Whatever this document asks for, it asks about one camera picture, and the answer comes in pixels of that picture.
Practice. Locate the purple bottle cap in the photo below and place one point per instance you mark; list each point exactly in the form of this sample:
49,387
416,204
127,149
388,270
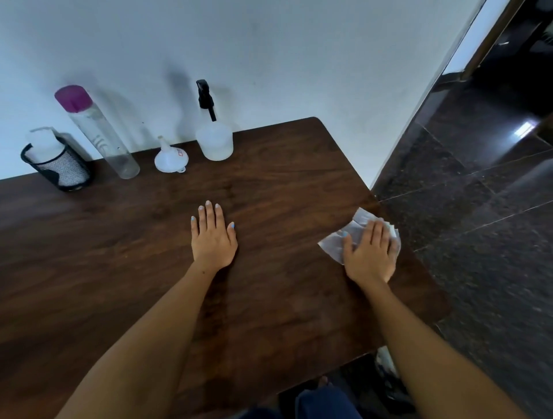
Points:
73,98

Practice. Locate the person's blue clothing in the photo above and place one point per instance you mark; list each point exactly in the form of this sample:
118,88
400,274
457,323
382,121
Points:
328,403

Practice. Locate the person's left forearm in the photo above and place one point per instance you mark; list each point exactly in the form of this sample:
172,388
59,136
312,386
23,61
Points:
142,345

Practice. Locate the clear water bottle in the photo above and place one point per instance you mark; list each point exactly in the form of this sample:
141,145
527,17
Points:
108,142

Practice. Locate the person's left hand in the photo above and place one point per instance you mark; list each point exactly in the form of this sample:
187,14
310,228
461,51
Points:
214,241

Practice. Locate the white tissue wipe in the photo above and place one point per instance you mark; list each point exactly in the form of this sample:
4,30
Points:
335,246

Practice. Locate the dark wooden table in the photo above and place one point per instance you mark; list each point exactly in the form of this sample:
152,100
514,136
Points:
281,194

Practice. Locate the person's right forearm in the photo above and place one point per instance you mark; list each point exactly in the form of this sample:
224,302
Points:
432,358

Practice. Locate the black spray trigger with tube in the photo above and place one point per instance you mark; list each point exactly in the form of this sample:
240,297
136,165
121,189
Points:
205,97

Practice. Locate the white plastic funnel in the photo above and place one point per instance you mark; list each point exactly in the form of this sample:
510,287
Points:
168,162

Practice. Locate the person's right hand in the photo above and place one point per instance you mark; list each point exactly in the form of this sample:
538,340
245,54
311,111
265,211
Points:
371,259

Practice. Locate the brown wooden door frame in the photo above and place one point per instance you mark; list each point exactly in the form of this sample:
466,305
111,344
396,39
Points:
488,43

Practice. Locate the black mesh holder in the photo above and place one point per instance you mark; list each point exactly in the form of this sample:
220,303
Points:
71,175

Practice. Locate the white spray bottle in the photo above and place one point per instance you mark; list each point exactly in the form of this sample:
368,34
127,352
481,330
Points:
214,144

